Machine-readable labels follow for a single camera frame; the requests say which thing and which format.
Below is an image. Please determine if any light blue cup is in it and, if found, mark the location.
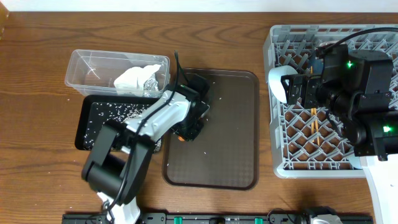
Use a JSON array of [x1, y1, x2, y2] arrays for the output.
[[347, 154, 363, 170]]

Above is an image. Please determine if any light blue rice bowl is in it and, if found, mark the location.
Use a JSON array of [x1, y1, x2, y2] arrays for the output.
[[268, 65, 297, 103]]

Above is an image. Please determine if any clear plastic bin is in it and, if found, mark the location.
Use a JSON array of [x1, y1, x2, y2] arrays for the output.
[[65, 49, 170, 98]]

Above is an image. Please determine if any brown serving tray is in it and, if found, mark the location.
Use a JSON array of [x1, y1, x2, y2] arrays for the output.
[[162, 68, 259, 190]]

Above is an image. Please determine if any spilled white rice pile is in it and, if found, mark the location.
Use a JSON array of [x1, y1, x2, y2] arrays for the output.
[[81, 103, 150, 150]]

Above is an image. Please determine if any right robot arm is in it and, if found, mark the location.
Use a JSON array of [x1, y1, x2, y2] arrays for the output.
[[274, 43, 397, 223]]

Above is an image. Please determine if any grey dishwasher rack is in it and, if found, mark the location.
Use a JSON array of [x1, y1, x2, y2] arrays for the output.
[[263, 24, 397, 179]]

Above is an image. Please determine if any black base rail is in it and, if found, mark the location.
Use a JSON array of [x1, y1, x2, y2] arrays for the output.
[[61, 207, 374, 224]]

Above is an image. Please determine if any black waste tray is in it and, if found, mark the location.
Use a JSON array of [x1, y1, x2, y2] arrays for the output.
[[75, 95, 157, 151]]

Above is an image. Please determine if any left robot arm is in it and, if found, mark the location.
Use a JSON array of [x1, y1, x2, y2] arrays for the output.
[[81, 75, 210, 223]]

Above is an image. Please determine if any white napkin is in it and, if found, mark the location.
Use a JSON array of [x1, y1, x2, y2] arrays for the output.
[[114, 64, 161, 95]]

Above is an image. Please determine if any yellow green snack wrapper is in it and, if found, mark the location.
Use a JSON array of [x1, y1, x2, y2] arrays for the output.
[[143, 74, 159, 98]]

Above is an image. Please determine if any dark blue plate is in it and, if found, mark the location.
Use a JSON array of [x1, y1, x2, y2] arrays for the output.
[[308, 55, 323, 74]]

